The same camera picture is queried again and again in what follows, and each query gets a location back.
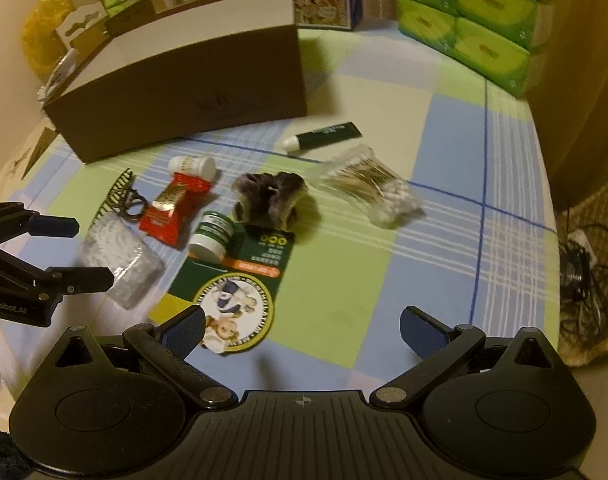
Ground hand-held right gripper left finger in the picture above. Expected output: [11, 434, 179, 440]
[54, 306, 239, 411]

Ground stack of green tissue packs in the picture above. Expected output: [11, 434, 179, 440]
[393, 0, 544, 98]

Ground green and white bottle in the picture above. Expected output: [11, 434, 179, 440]
[188, 210, 236, 263]

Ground dark green tube white cap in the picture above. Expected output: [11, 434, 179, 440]
[274, 121, 363, 152]

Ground brown box white hang tab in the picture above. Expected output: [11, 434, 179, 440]
[54, 2, 108, 67]

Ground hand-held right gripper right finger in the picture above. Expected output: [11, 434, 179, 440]
[370, 305, 559, 409]

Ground black hair ties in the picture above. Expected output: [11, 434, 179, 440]
[119, 190, 150, 223]

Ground plain brown cardboard box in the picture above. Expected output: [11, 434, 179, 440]
[106, 0, 155, 37]

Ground clear bag of cotton swabs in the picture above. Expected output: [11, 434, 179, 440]
[318, 144, 425, 229]

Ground clear plastic bag white lace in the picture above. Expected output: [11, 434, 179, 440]
[80, 217, 165, 308]

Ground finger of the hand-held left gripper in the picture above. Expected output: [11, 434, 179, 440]
[0, 246, 116, 297]
[0, 202, 80, 238]

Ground green card with round picture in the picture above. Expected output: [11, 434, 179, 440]
[169, 223, 297, 356]

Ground tangle of black cables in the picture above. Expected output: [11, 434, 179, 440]
[558, 225, 608, 322]

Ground white pill bottle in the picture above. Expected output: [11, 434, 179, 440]
[169, 155, 217, 181]

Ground desktop with checked cloth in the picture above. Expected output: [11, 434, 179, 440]
[0, 24, 559, 396]

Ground crumpled clear plastic bag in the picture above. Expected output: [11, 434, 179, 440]
[38, 50, 81, 102]

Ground dark purple hair scrunchie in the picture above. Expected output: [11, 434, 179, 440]
[232, 171, 309, 226]

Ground red candy packet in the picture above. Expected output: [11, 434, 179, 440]
[139, 172, 212, 248]

